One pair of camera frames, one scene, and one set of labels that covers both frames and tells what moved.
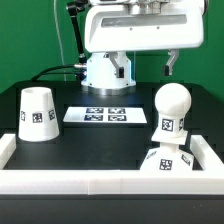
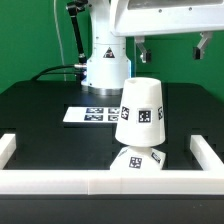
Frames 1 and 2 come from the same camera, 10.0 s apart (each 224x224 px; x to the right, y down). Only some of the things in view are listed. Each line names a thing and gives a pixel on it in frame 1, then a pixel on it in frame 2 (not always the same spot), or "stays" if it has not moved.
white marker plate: x=105 y=115 stays
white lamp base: x=168 y=157 -> x=139 y=158
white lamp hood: x=38 y=120 -> x=140 y=118
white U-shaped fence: x=206 y=179 stays
